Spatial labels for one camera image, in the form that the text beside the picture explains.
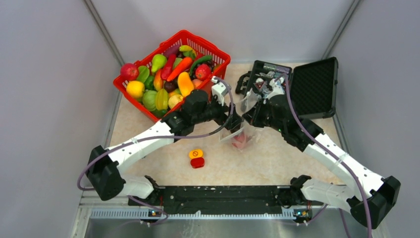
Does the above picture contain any orange toy carrot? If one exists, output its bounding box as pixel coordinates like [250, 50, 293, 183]
[166, 57, 193, 82]

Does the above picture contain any clear zip top bag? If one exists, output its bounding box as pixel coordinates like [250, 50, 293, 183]
[219, 90, 261, 151]

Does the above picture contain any yellow toy lemon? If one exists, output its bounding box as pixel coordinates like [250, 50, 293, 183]
[126, 80, 145, 100]

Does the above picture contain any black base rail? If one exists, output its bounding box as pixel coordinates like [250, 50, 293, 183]
[142, 185, 321, 215]

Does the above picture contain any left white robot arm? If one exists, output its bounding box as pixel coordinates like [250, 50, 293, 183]
[81, 76, 242, 205]

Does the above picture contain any green toy cucumber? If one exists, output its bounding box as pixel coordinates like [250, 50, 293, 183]
[189, 55, 212, 76]

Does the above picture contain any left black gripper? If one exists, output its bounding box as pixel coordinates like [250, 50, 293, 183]
[193, 93, 244, 130]

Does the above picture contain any red plastic basket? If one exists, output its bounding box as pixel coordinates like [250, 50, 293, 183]
[113, 30, 230, 122]

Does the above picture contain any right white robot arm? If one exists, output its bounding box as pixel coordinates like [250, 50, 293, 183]
[239, 92, 401, 229]

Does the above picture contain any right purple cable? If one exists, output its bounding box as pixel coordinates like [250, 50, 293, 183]
[274, 73, 373, 238]

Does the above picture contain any green toy pear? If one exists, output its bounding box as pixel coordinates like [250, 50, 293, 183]
[151, 54, 167, 73]

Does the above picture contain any red toy apple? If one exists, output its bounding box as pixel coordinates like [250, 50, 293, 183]
[232, 132, 253, 149]
[120, 63, 139, 81]

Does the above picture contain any red toy chili pepper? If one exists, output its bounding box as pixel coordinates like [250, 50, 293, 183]
[160, 54, 176, 81]

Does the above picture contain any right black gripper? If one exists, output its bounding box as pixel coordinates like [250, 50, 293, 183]
[242, 97, 285, 133]

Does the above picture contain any yellow orange toy mango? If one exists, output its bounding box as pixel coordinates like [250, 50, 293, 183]
[177, 72, 195, 97]

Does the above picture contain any black open case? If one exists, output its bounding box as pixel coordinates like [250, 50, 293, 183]
[235, 57, 339, 119]

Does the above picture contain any yellow and red button toy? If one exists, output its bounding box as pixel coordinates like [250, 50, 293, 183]
[189, 149, 205, 169]

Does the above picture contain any red toy apple on rim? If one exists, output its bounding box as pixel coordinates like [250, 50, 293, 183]
[120, 63, 139, 81]

